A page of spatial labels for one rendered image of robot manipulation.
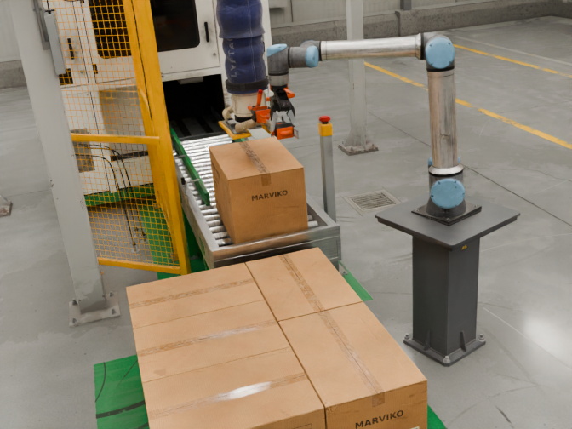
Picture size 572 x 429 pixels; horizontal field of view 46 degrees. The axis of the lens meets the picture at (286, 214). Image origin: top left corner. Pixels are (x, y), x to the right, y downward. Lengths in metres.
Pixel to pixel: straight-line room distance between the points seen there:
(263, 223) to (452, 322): 1.08
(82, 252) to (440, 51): 2.37
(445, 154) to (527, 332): 1.27
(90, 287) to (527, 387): 2.51
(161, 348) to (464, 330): 1.58
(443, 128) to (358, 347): 1.00
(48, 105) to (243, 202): 1.18
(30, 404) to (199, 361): 1.23
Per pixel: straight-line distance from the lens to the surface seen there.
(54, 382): 3.80
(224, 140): 5.46
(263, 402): 2.48
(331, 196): 4.12
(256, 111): 3.31
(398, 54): 3.04
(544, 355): 3.69
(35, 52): 3.79
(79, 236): 4.07
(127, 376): 3.68
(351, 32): 6.39
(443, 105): 2.93
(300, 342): 2.75
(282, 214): 3.50
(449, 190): 3.01
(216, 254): 3.42
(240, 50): 3.44
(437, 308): 3.45
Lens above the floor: 2.10
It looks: 23 degrees down
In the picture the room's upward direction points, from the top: 5 degrees counter-clockwise
